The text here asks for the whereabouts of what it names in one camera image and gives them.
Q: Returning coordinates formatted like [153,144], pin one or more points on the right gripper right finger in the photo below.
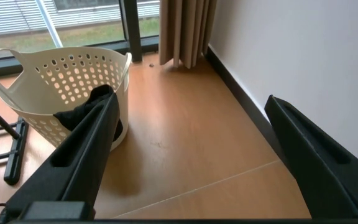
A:
[322,174]

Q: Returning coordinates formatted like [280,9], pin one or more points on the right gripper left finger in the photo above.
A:
[82,174]

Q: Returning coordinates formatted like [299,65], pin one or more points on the black garment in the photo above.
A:
[73,118]

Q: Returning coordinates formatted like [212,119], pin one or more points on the black clothes rack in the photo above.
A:
[14,155]

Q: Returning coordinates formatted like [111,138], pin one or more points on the white laundry basket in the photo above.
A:
[30,90]

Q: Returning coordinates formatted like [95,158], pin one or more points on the window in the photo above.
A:
[73,34]

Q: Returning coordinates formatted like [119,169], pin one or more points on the beige curtain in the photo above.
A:
[185,31]

